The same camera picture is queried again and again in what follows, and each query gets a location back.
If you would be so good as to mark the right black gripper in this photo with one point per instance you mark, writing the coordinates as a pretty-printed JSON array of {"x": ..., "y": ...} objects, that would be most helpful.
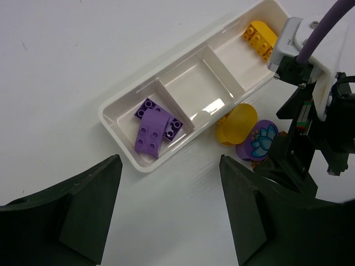
[{"x": 289, "y": 158}]

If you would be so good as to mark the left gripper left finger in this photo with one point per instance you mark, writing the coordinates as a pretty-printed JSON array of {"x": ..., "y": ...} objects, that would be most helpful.
[{"x": 65, "y": 224}]

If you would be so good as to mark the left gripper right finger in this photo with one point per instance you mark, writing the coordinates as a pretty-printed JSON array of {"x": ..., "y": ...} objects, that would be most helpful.
[{"x": 272, "y": 225}]

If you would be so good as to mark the purple lego with flower print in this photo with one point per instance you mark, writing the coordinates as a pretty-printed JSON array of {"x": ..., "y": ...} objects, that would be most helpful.
[{"x": 258, "y": 141}]

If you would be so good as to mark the brown lego brick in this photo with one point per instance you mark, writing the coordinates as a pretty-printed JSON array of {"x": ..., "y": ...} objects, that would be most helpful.
[{"x": 256, "y": 163}]

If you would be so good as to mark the yellow rounded lego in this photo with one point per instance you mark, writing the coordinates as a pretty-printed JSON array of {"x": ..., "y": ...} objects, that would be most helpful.
[{"x": 235, "y": 126}]

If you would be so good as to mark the purple lego brick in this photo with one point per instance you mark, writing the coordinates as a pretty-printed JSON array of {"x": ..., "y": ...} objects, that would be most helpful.
[{"x": 175, "y": 124}]

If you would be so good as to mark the yellow half-round lego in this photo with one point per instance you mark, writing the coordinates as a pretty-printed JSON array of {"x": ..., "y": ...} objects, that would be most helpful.
[{"x": 261, "y": 38}]

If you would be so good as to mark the white three-compartment tray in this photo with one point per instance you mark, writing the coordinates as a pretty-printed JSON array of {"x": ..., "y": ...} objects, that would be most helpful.
[{"x": 199, "y": 80}]

